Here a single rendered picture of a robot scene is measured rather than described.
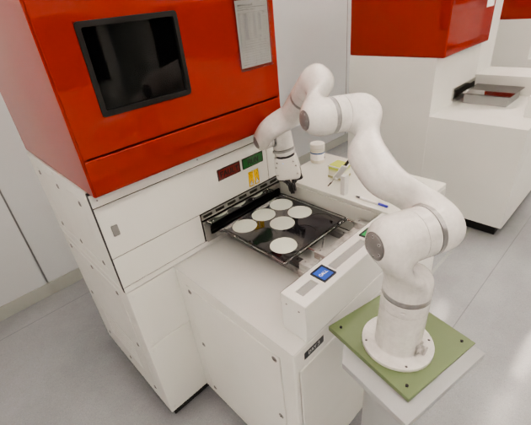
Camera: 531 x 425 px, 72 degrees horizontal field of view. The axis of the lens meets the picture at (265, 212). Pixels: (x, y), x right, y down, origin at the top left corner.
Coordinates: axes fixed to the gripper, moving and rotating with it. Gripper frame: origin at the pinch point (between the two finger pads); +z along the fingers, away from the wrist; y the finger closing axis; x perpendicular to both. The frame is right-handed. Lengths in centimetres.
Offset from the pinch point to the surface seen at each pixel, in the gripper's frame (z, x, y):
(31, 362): 76, -41, -164
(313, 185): 2.8, 6.0, 7.5
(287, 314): 10, -61, 9
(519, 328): 113, 32, 100
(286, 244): 8.5, -28.9, 1.7
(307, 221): 9.2, -12.6, 6.9
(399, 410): 22, -80, 38
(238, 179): -9.2, -5.7, -20.2
